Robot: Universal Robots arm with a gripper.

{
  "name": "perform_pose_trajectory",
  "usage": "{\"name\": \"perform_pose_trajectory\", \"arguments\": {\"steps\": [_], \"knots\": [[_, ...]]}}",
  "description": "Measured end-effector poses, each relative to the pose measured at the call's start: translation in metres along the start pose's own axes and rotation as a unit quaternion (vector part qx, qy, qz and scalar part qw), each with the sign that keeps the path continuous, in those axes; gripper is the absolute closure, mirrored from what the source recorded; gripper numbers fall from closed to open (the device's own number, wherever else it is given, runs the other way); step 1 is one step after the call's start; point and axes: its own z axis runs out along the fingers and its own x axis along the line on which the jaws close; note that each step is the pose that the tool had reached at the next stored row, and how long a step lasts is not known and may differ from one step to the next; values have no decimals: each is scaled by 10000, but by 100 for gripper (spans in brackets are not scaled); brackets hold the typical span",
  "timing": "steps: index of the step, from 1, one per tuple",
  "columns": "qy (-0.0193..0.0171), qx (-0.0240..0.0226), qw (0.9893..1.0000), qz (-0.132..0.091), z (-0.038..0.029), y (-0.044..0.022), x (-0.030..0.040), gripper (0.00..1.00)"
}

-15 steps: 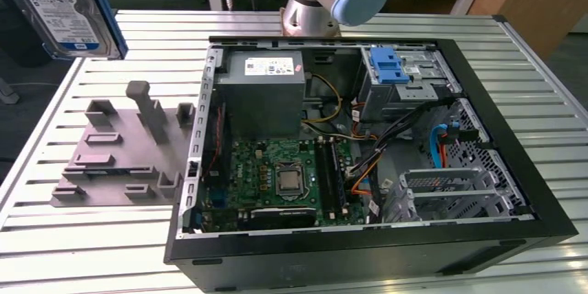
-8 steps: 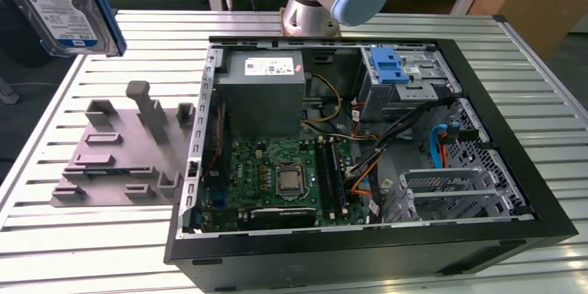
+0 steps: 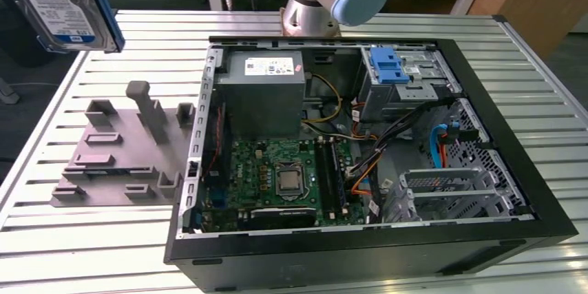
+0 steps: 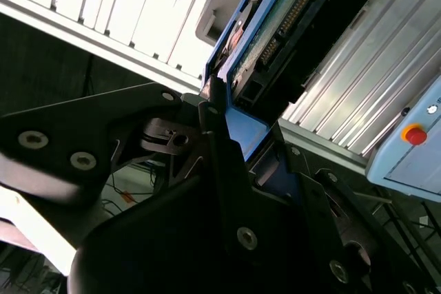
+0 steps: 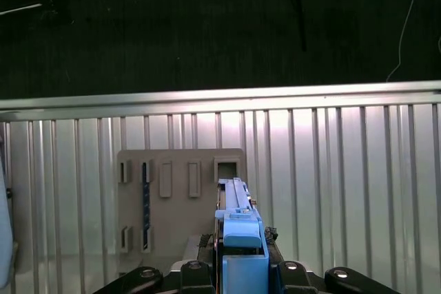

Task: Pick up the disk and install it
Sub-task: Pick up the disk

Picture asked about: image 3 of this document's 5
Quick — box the blue data wire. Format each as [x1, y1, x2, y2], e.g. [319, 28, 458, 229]
[429, 120, 462, 172]

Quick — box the orange red power wire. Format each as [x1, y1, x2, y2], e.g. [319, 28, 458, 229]
[437, 125, 459, 172]

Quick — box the hard disk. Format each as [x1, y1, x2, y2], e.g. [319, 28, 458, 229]
[0, 0, 126, 55]

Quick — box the metal disk bay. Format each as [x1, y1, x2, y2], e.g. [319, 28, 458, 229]
[397, 168, 515, 222]

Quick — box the grey power supply unit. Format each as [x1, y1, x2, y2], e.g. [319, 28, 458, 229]
[214, 49, 306, 138]

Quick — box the green motherboard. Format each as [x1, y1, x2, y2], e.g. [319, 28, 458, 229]
[201, 136, 370, 232]

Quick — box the silver CPU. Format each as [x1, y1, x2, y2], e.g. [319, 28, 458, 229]
[275, 169, 303, 194]

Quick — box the black RAM slot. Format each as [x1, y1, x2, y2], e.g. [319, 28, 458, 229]
[315, 138, 331, 220]
[337, 142, 353, 213]
[330, 140, 346, 216]
[322, 138, 338, 220]

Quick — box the black graphics card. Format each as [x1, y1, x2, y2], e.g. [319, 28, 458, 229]
[237, 205, 318, 230]

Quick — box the blue plastic drive latch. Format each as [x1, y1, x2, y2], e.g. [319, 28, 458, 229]
[367, 45, 411, 85]

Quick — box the metal optical drive cage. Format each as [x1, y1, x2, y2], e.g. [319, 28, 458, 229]
[355, 45, 463, 123]

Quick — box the black PC case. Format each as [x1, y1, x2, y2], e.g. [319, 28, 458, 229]
[163, 34, 578, 291]

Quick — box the grey plastic parts rack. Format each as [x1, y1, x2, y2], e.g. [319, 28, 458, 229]
[51, 79, 197, 209]

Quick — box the grey chair leg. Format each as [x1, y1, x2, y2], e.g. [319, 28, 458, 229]
[0, 76, 19, 105]

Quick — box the wooden cabinet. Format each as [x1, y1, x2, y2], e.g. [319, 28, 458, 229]
[467, 0, 588, 63]

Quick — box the black cable bundle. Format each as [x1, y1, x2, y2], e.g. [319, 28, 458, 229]
[347, 98, 462, 178]

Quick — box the orange yellow wire bundle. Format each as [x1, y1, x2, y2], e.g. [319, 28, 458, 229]
[349, 165, 373, 200]

